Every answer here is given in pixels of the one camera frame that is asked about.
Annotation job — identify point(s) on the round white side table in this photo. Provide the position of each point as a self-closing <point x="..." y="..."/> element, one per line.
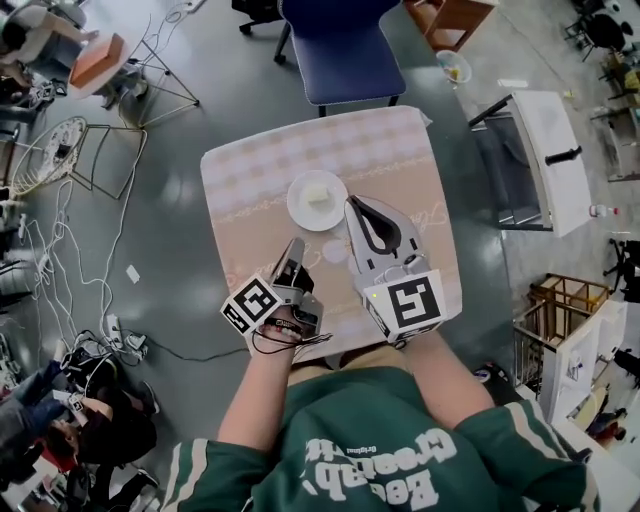
<point x="107" y="82"/>

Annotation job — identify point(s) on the white paper sheet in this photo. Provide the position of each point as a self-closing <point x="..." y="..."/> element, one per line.
<point x="133" y="273"/>

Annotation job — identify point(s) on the person's right forearm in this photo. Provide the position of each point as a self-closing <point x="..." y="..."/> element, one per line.
<point x="445" y="385"/>

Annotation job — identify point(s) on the white round plate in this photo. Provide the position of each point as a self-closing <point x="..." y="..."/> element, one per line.
<point x="320" y="217"/>

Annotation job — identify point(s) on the orange rectangular box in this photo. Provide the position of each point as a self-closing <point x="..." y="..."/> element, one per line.
<point x="97" y="60"/>

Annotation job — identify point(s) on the white waste basket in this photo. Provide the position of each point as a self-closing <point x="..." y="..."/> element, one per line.
<point x="454" y="67"/>

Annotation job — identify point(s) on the khaki trousers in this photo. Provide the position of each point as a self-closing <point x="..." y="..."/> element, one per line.
<point x="360" y="357"/>

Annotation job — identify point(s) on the black office chair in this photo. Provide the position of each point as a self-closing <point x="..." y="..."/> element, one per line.
<point x="255" y="15"/>

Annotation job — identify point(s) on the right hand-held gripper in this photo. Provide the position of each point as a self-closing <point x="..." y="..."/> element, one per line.
<point x="412" y="305"/>

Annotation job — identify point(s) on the small table with checked cloth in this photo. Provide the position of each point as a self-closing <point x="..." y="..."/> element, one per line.
<point x="260" y="200"/>

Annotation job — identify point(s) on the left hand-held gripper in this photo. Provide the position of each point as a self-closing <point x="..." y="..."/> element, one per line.
<point x="252" y="305"/>

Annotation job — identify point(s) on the blue padded chair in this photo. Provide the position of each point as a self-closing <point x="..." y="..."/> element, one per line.
<point x="345" y="60"/>

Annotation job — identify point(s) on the small white red-capped bottle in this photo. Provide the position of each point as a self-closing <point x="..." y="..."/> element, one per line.
<point x="602" y="210"/>

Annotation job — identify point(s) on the white rectangular table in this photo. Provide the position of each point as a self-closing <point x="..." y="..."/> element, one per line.
<point x="555" y="130"/>

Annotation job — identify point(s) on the cluster of white power strips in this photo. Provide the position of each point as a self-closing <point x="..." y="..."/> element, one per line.
<point x="125" y="340"/>

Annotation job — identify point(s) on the person's left forearm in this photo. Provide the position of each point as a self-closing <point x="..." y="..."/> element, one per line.
<point x="255" y="400"/>

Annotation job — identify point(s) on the brown wooden desk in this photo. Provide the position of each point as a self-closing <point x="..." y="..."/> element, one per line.
<point x="450" y="22"/>

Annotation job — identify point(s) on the green sweatshirt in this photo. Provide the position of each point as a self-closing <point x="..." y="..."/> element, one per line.
<point x="360" y="415"/>

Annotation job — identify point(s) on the pale yellow food block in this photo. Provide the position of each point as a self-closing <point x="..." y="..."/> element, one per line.
<point x="316" y="194"/>

